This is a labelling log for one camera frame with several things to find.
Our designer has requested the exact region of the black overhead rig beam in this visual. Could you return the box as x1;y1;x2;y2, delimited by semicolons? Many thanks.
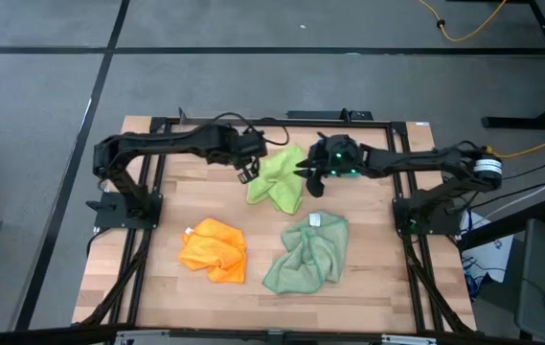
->
0;324;545;345

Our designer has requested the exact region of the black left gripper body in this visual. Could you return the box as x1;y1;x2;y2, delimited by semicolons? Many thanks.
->
226;143;261;186

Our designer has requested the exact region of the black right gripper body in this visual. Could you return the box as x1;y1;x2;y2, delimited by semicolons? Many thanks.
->
306;133;367;198

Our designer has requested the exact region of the silver metal bracket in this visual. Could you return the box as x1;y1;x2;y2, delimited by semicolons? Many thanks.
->
380;333;439;345

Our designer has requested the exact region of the black desk leg frame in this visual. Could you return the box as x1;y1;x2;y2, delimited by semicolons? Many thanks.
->
481;0;545;130

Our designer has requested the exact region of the yellow cable with plug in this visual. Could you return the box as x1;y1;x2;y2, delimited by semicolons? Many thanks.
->
491;139;545;159

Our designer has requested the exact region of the long yellow extension cable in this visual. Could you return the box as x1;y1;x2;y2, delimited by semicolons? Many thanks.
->
418;0;509;43

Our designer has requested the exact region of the lime green microfiber towel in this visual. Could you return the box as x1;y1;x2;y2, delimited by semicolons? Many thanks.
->
245;145;307;216

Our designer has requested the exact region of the black table beam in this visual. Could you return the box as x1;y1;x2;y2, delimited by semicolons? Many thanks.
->
458;200;545;251

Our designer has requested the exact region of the black power cable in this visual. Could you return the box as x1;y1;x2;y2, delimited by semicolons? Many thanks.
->
496;157;545;193
470;183;545;212

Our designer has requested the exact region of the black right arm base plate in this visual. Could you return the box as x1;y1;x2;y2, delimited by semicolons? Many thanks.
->
393;196;460;236

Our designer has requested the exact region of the white cable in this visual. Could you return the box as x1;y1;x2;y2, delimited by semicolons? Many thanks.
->
485;165;545;219

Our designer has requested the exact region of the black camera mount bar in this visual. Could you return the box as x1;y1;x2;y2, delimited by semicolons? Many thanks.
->
285;108;375;122

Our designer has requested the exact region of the orange microfiber towel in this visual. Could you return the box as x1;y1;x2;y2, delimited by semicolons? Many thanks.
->
177;218;248;285

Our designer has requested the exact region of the blue cable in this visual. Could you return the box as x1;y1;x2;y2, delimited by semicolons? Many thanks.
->
463;258;482;301

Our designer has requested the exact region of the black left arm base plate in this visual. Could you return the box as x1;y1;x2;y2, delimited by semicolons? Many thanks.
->
84;191;163;230

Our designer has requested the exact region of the white paper sheet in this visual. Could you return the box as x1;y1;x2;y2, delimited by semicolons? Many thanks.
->
461;210;515;284

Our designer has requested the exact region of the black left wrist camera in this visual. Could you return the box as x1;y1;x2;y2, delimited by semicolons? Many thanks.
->
240;131;268;157

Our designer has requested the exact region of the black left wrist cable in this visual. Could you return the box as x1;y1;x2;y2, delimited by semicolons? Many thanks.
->
214;112;291;148

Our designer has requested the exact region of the black aluminium table frame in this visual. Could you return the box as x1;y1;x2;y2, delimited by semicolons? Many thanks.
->
79;116;477;335

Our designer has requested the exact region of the sage green microfiber towel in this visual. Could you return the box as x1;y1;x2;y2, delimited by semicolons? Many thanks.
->
261;210;350;295

